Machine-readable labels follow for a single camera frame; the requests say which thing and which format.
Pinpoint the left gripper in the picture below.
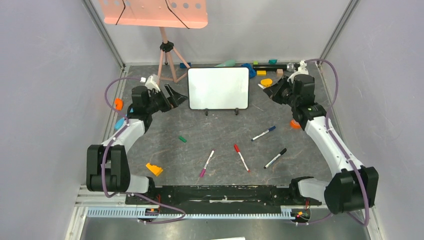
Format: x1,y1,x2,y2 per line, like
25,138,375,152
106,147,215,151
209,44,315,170
146,84,188,115

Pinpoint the green marker cap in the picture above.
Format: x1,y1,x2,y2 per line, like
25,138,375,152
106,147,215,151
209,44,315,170
178,136,187,143

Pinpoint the white whiteboard black frame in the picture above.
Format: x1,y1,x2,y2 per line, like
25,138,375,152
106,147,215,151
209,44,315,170
187,66,250,110

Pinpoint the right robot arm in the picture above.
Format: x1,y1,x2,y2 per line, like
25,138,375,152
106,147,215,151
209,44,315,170
263,74,379,215

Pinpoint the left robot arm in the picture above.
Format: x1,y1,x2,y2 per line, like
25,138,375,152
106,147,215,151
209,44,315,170
86,84,188,204

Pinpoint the metal whiteboard stand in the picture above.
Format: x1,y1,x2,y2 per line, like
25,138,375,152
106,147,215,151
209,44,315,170
203,108,240,116

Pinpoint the yellow round block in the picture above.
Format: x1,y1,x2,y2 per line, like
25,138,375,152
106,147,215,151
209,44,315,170
259,78,274,88

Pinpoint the tan wooden cube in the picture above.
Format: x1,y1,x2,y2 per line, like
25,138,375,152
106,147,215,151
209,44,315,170
276,68,284,78

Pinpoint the yellow rectangular block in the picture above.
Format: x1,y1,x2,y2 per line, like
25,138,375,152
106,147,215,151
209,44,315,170
256,70,267,76

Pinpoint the blue toy piece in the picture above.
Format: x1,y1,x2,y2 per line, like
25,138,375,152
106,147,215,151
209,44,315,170
240,63,257,79

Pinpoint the black microphone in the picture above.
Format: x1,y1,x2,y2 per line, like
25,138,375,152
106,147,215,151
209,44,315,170
252,63,300,72

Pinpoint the teal small block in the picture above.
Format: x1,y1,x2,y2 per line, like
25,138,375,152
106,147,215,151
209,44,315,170
268,59,278,65

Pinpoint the dark blue block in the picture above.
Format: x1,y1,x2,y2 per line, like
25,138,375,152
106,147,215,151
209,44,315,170
179,62,192,69

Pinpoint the blue cap marker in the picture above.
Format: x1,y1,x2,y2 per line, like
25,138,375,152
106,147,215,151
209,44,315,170
251,125,276,142

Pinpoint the teal bottle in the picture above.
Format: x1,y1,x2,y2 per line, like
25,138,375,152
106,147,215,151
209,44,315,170
215,59,236,68

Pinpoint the orange block left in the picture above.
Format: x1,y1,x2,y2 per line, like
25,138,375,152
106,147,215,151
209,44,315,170
114,98,124,111

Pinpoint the black cap marker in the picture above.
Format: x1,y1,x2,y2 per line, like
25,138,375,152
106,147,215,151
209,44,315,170
263,148,287,169

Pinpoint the red cap marker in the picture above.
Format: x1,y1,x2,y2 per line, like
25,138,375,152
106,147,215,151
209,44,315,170
233,144,251,173

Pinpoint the orange stepped wedge block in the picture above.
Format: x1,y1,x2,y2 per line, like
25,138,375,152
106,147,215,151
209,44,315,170
145,163,163,177

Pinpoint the purple cap marker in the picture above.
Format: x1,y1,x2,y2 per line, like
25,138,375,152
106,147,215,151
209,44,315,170
199,149,215,178

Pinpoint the pink music stand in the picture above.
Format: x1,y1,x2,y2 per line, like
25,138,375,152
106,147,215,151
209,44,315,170
99,0,208,83

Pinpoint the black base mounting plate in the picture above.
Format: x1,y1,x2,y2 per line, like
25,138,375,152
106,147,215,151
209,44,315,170
145,185,322,215

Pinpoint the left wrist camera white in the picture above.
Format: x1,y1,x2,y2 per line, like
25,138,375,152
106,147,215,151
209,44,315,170
140,74,161,92

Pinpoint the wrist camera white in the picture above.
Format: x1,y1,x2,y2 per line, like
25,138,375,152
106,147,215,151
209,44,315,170
287,60,309,83
140,74,161,92

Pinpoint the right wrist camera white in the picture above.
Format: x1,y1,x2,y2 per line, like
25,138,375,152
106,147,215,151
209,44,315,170
287,60,309,83

